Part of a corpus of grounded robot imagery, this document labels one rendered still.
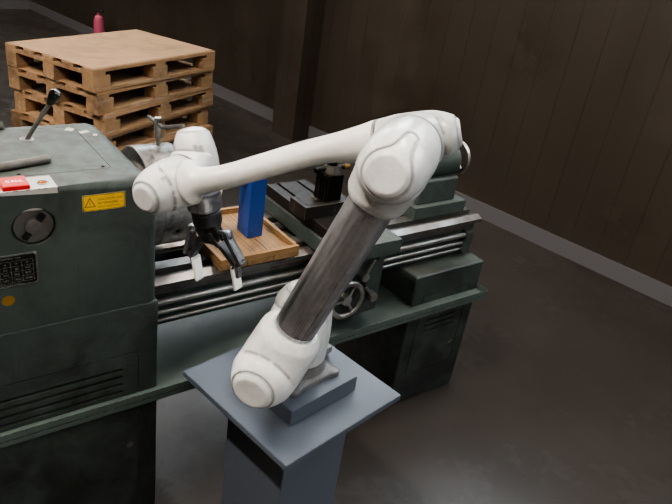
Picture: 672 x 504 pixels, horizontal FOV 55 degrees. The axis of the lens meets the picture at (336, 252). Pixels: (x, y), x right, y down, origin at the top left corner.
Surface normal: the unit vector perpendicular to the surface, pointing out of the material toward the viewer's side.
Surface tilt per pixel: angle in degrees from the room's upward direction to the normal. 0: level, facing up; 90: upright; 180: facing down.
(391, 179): 84
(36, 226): 90
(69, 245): 90
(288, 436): 0
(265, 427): 0
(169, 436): 0
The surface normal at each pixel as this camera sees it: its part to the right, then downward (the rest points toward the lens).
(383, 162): -0.26, 0.39
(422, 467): 0.14, -0.88
